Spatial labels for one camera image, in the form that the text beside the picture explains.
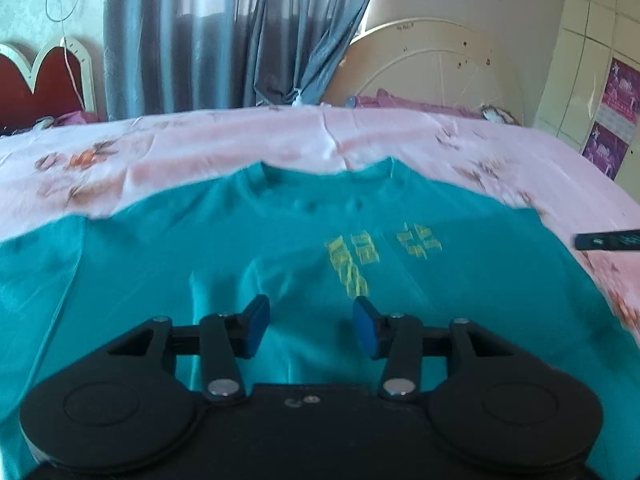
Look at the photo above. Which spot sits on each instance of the pink floral bed sheet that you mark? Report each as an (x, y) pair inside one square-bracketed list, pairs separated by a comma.
[(200, 142)]

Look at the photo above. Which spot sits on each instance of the pile of colourful clothes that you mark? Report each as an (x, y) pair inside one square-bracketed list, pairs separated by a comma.
[(75, 118)]

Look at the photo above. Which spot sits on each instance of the pink pillow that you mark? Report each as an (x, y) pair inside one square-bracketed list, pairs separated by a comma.
[(400, 101)]

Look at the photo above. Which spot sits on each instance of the patterned pillow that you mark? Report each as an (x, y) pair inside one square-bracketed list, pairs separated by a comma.
[(498, 114)]

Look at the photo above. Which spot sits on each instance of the red heart-shaped headboard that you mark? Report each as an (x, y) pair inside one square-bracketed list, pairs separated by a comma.
[(50, 82)]

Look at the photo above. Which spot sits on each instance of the cream round headboard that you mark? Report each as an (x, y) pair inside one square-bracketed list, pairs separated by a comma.
[(430, 65)]

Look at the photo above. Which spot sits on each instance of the teal shirt with yellow print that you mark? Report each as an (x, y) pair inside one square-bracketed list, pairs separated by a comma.
[(280, 230)]

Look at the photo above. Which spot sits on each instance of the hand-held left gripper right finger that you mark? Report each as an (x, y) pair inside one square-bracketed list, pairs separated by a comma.
[(365, 331)]

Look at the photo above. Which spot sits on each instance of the purple wall poster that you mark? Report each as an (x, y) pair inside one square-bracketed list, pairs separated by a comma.
[(622, 91), (604, 150)]

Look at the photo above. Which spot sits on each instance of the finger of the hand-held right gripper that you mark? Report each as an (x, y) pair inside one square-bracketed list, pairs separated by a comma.
[(607, 240)]

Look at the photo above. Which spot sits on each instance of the grey-blue curtain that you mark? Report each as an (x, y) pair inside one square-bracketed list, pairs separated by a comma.
[(210, 35)]

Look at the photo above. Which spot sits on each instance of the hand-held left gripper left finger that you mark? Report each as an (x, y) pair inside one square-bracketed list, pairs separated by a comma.
[(257, 327)]

